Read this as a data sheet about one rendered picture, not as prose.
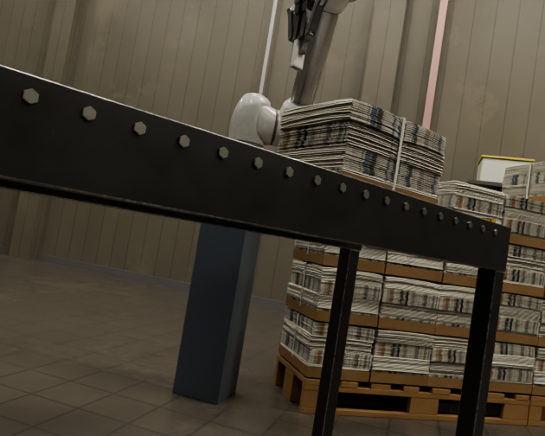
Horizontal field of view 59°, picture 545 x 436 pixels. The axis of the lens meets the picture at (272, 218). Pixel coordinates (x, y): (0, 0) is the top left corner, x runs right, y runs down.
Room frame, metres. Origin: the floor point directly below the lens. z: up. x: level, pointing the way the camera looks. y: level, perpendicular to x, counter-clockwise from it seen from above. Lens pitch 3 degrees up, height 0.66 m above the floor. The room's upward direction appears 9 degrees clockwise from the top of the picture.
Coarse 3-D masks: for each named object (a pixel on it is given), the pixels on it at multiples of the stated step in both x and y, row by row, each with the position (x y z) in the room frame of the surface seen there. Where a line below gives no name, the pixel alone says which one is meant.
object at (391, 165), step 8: (400, 120) 1.23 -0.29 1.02; (400, 128) 1.23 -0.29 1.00; (408, 128) 1.25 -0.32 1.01; (400, 136) 1.23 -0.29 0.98; (408, 136) 1.24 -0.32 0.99; (392, 144) 1.22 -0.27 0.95; (392, 152) 1.22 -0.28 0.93; (392, 160) 1.23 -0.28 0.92; (400, 160) 1.24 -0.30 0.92; (392, 168) 1.23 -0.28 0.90; (400, 168) 1.25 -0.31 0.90; (384, 176) 1.22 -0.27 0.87; (392, 176) 1.23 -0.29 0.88; (400, 176) 1.25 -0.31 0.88; (392, 184) 1.23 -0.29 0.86; (400, 184) 1.25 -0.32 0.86
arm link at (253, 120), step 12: (252, 96) 1.99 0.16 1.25; (240, 108) 1.98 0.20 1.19; (252, 108) 1.97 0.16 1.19; (264, 108) 1.98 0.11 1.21; (240, 120) 1.97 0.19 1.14; (252, 120) 1.97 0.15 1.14; (264, 120) 1.98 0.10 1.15; (240, 132) 1.97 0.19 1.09; (252, 132) 1.97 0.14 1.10; (264, 132) 1.99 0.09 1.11; (264, 144) 2.06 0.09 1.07
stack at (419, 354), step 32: (384, 256) 2.06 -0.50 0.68; (416, 256) 2.10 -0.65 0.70; (512, 256) 2.26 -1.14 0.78; (544, 256) 2.32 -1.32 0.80; (288, 288) 2.32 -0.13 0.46; (320, 288) 1.97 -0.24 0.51; (384, 288) 2.07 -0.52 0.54; (416, 288) 2.11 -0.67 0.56; (448, 288) 2.16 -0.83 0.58; (288, 320) 2.28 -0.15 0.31; (416, 320) 2.12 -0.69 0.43; (448, 320) 2.17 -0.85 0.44; (512, 320) 2.26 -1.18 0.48; (320, 352) 2.00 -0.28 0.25; (352, 352) 2.04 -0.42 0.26; (384, 352) 2.08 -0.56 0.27; (416, 352) 2.13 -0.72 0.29; (448, 352) 2.17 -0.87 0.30; (512, 352) 2.28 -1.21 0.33; (288, 384) 2.15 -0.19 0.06; (352, 384) 2.04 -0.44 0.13; (384, 384) 2.09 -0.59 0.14; (384, 416) 2.09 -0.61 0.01; (416, 416) 2.14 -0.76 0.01; (448, 416) 2.18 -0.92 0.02; (512, 416) 2.29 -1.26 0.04
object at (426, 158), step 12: (420, 132) 1.27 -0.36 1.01; (432, 132) 1.30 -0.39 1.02; (408, 144) 1.25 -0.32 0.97; (420, 144) 1.27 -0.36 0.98; (432, 144) 1.30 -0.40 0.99; (444, 144) 1.33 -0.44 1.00; (408, 156) 1.25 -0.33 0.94; (420, 156) 1.28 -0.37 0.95; (432, 156) 1.30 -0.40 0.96; (408, 168) 1.26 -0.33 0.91; (420, 168) 1.28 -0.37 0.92; (432, 168) 1.31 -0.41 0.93; (408, 180) 1.27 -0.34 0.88; (420, 180) 1.30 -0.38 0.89; (432, 180) 1.33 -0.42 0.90; (420, 192) 1.30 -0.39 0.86; (432, 192) 1.33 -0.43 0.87
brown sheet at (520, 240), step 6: (510, 234) 2.24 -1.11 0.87; (516, 234) 2.25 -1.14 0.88; (510, 240) 2.25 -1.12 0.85; (516, 240) 2.25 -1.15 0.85; (522, 240) 2.26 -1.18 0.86; (528, 240) 2.27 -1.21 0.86; (534, 240) 2.28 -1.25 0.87; (540, 240) 2.29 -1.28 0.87; (528, 246) 2.28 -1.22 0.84; (534, 246) 2.29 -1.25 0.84; (540, 246) 2.30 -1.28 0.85
